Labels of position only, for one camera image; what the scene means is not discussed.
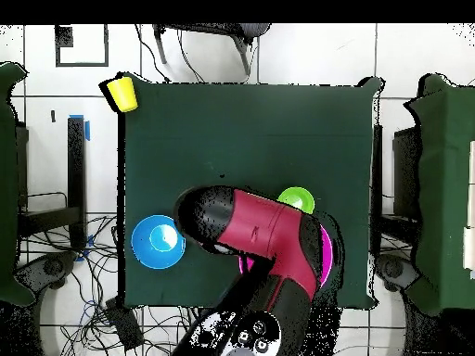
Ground green cloth side table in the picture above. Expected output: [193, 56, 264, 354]
[404, 72, 475, 316]
[0, 61, 36, 307]

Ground black mesh chair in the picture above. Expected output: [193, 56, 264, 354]
[152, 22, 272, 77]

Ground yellow cup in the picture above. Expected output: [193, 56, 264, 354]
[106, 76, 139, 114]

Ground black power strip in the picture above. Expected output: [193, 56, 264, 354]
[105, 297, 145, 351]

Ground black chair base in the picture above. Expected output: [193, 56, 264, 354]
[16, 251, 79, 298]

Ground dark green table cloth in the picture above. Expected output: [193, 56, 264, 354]
[117, 71, 383, 309]

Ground large pink bowl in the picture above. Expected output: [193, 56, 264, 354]
[237, 223, 334, 288]

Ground small green bowl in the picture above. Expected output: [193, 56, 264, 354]
[276, 185, 316, 215]

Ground black metal frame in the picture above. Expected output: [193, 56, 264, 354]
[16, 116, 88, 249]

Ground large light blue bowl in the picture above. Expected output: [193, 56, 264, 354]
[130, 214, 187, 270]

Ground bundle of floor cables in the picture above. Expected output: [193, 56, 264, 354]
[18, 212, 201, 356]

